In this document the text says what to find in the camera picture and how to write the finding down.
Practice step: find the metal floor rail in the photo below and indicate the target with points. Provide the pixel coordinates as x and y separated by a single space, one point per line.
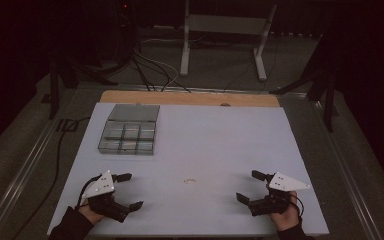
23 180
346 173

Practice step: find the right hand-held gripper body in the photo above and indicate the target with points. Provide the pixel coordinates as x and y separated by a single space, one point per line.
276 193

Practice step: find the white metal stand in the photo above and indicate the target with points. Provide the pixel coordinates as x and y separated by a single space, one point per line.
225 25

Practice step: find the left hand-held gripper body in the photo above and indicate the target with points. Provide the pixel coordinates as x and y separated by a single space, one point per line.
104 190

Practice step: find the person's right hand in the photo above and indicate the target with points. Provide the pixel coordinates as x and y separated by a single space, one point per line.
286 218

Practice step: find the clear plastic compartment box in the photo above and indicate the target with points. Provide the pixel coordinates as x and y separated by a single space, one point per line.
130 133

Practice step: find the black metal stand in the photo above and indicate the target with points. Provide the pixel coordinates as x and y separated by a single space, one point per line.
55 86
328 100

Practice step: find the person's left hand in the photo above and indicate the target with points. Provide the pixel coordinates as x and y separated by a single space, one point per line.
91 215

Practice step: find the small tan rubber band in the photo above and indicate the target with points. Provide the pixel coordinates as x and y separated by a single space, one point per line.
190 181

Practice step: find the dark device with red light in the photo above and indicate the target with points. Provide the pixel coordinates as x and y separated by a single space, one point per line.
125 15

